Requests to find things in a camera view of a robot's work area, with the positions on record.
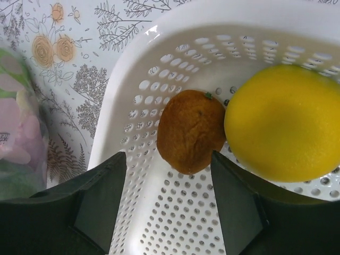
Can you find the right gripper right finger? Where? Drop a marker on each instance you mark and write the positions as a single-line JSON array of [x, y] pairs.
[[279, 215]]

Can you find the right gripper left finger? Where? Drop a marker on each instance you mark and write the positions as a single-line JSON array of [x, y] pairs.
[[75, 217]]

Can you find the clear zip top bag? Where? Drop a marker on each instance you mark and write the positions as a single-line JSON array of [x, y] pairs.
[[24, 134]]

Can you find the yellow fruit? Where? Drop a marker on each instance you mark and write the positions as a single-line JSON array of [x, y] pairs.
[[283, 124]]

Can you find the brown kiwi fruit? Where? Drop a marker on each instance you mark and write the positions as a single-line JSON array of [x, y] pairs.
[[190, 128]]

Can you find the floral tablecloth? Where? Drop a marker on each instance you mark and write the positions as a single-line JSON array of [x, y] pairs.
[[71, 48]]

